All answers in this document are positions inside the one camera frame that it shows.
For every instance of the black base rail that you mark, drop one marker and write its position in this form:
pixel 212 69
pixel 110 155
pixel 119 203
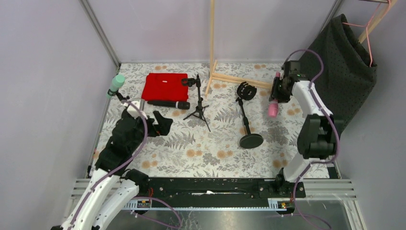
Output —
pixel 199 193

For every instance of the pink microphone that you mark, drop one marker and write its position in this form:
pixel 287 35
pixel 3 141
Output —
pixel 273 108

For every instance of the floral table mat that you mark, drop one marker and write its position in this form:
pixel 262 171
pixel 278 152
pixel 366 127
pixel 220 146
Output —
pixel 210 148

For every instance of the round-base mic stand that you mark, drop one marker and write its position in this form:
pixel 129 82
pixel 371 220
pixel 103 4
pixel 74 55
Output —
pixel 121 98
pixel 247 92

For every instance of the pink clothes hanger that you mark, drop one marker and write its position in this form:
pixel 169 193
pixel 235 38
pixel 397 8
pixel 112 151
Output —
pixel 383 7

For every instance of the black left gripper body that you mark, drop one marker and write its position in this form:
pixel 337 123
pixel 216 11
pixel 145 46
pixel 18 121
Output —
pixel 152 127

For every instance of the mint green microphone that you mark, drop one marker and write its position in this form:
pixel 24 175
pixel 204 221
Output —
pixel 116 84

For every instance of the black tripod mic stand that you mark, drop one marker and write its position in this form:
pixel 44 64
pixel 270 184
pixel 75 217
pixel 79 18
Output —
pixel 199 109

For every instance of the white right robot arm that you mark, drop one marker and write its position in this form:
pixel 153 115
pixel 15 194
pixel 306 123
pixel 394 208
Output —
pixel 318 138

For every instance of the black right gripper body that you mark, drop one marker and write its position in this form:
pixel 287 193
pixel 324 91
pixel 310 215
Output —
pixel 276 93

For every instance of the red folded cloth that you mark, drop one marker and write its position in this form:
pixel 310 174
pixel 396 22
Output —
pixel 165 87

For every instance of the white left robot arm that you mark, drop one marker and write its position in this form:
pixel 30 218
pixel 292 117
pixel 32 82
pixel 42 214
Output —
pixel 111 186

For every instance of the dark dotted hanging garment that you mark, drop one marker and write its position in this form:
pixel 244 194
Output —
pixel 349 76

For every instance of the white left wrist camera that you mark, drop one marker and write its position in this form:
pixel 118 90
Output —
pixel 135 108

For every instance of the black microphone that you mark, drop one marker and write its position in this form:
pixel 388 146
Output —
pixel 171 104

